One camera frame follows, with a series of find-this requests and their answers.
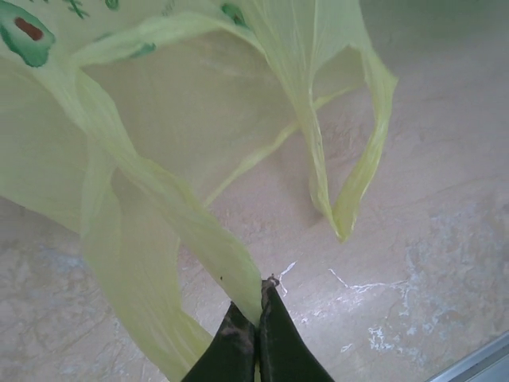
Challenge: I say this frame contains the long aluminium rail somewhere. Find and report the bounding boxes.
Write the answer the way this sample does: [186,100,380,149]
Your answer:
[427,330,509,382]

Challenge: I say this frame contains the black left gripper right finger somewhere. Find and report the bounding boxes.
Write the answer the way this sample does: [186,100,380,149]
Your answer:
[257,274,336,382]

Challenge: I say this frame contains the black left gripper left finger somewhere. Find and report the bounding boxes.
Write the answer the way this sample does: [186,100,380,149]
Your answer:
[181,301,256,382]

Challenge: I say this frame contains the yellow translucent plastic bag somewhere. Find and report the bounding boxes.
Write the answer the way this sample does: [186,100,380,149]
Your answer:
[0,0,399,382]

